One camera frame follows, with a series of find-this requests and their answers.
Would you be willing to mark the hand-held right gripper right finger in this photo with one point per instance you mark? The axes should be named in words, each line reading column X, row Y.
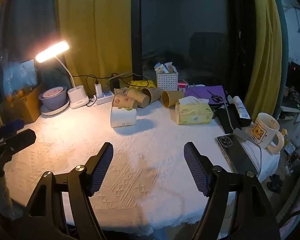
column 196, row 167

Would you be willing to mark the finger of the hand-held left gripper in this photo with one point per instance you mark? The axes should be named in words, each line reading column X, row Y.
column 22, row 140
column 13, row 126

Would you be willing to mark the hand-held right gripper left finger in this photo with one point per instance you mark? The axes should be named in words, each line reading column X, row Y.
column 102, row 166

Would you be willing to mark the white tissue roll pack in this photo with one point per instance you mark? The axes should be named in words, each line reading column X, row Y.
column 122, row 117

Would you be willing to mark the printed brown paper cup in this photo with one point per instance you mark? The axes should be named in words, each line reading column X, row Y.
column 123, row 102

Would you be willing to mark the cardboard box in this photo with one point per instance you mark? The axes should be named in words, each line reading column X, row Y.
column 27, row 110

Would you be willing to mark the smartphone in clear case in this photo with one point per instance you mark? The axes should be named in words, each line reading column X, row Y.
column 236, row 155

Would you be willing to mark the purple bowl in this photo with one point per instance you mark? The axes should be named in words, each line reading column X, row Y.
column 52, row 98

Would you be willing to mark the white embossed tablecloth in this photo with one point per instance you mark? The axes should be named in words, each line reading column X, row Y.
column 145, row 142

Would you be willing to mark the blue plastic bag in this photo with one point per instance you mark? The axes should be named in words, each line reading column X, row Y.
column 17, row 76

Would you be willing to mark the white plate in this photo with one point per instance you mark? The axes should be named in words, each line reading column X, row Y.
column 62, row 108

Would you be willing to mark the yellow tissue pack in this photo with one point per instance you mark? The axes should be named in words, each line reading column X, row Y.
column 193, row 112

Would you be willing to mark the black wallet case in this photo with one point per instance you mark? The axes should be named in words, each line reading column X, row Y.
column 230, row 120

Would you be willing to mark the white power strip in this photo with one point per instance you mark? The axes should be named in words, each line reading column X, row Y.
column 105, row 98

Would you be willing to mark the white desk lamp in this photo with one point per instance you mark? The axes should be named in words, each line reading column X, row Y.
column 77, row 97

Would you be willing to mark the black scissors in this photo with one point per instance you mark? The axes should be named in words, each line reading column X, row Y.
column 216, row 97

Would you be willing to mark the purple folder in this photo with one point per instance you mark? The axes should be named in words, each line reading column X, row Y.
column 197, row 93

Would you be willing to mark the white tube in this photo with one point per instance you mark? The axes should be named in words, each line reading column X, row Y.
column 241, row 107

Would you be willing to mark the cream cartoon mug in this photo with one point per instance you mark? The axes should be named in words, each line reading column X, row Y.
column 263, row 132

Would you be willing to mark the white plug charger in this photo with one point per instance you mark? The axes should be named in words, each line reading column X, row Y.
column 98, row 89

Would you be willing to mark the pink small box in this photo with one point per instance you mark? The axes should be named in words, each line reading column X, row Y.
column 182, row 87

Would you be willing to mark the black plug charger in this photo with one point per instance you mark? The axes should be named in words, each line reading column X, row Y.
column 115, row 83

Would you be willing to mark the yellow plastic bag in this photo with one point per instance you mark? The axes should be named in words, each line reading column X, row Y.
column 140, row 83

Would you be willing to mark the white plastic basket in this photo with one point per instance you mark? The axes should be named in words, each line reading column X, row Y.
column 167, row 81

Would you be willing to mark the yellow duck figure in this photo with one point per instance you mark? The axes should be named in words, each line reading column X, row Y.
column 284, row 132

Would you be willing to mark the grey curtain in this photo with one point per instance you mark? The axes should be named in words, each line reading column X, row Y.
column 25, row 25

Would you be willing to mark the bunch of small packets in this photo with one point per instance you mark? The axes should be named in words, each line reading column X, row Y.
column 165, row 68

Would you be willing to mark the yellow curtain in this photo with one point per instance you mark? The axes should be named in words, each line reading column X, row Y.
column 265, row 55
column 95, row 30

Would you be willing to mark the dark monitor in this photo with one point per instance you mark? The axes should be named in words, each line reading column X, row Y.
column 298, row 85

